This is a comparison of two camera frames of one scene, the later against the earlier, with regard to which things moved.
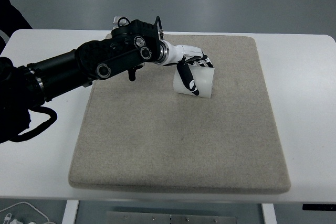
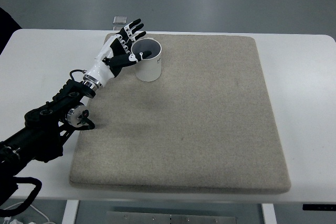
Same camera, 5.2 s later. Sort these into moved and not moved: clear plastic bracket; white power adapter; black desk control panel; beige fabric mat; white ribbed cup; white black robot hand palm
Moved: white black robot hand palm; white ribbed cup
Not moved: clear plastic bracket; white power adapter; beige fabric mat; black desk control panel
